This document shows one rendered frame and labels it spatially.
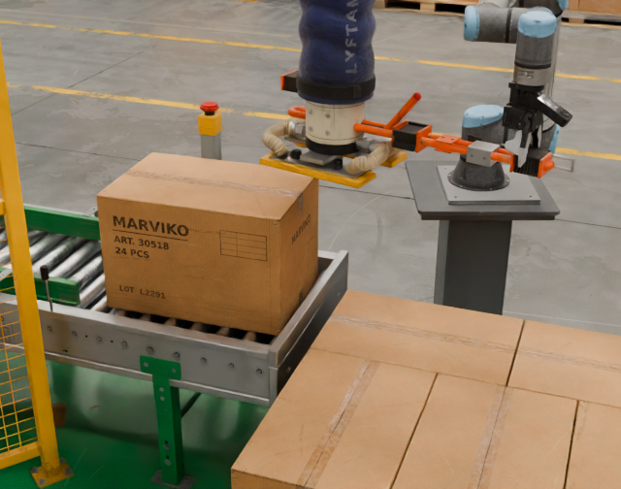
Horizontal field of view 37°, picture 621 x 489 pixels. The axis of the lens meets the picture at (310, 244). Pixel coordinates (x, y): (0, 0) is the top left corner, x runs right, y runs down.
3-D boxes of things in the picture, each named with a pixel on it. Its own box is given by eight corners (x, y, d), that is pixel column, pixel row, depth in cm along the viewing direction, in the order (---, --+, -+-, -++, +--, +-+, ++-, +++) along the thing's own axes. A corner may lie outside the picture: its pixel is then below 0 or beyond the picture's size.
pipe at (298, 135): (262, 150, 275) (262, 132, 272) (309, 127, 294) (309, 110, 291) (363, 175, 258) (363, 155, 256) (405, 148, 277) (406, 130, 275)
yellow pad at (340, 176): (258, 164, 275) (258, 147, 273) (277, 154, 283) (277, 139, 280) (358, 189, 259) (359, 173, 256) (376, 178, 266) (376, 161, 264)
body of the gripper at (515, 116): (512, 120, 246) (517, 76, 241) (543, 127, 242) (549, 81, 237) (501, 128, 241) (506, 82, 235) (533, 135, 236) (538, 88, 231)
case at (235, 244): (107, 308, 305) (95, 194, 288) (159, 255, 340) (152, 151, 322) (280, 337, 290) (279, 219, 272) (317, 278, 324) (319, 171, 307)
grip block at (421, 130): (389, 147, 260) (390, 127, 257) (406, 138, 267) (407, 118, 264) (416, 153, 255) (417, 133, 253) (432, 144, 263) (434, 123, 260)
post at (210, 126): (209, 348, 385) (197, 115, 341) (215, 340, 391) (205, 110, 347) (223, 351, 383) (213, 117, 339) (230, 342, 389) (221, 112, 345)
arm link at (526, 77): (556, 63, 235) (541, 72, 228) (554, 82, 237) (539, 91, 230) (522, 58, 239) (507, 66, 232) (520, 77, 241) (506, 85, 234)
